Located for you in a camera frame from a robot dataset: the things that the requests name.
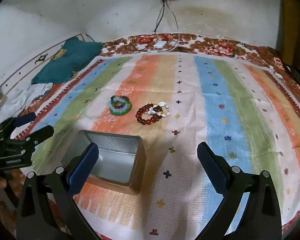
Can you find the white headboard with gold trim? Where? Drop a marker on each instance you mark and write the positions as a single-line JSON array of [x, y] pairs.
[[27, 65]]

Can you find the silver metal tin box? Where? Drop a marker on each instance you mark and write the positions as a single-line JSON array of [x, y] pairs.
[[115, 155]]

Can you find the teal cloth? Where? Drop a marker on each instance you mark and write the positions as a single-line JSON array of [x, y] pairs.
[[65, 62]]

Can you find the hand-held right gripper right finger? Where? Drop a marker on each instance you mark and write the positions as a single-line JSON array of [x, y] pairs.
[[212, 170]]

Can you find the white crumpled cloth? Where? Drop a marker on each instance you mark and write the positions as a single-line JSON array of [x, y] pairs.
[[27, 95]]

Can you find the green jade bangle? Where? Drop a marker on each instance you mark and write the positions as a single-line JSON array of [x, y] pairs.
[[122, 114]]

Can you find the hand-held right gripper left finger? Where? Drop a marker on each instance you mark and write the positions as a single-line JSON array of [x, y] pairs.
[[83, 170]]

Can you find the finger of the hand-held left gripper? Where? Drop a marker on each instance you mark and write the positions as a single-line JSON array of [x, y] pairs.
[[26, 118], [42, 132]]

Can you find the striped colourful mat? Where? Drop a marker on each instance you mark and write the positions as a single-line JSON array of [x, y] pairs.
[[215, 92]]

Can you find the white charger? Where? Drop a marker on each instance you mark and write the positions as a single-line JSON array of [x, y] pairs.
[[160, 44]]

